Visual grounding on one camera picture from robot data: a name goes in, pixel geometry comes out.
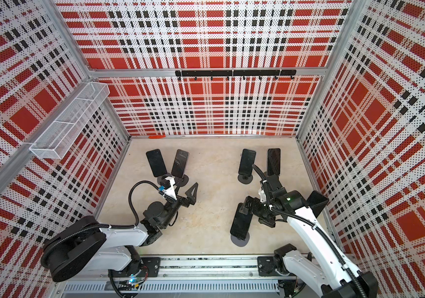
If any black phone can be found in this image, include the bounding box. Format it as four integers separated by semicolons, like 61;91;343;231
230;203;253;239
267;149;281;176
238;149;256;176
145;149;167;178
171;149;189;178

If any grey phone stand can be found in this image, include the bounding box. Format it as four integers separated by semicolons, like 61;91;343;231
231;233;250;247
237;175;253;185

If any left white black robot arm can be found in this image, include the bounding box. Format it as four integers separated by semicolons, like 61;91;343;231
40;176;198;282

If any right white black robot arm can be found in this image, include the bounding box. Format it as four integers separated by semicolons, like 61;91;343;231
239;171;378;298

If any far left grey stand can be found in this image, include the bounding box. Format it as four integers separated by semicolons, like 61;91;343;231
157;173;172;185

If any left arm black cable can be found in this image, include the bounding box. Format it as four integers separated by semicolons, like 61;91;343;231
128;180;161;227

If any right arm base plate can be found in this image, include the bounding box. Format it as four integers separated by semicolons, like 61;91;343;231
257;256;280;277

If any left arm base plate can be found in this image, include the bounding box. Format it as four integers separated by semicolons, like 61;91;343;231
112;257;161;278

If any white wire mesh basket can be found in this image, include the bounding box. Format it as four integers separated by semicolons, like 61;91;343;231
30;82;109;160

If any black hook rail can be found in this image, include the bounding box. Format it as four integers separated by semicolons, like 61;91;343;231
175;70;297;79

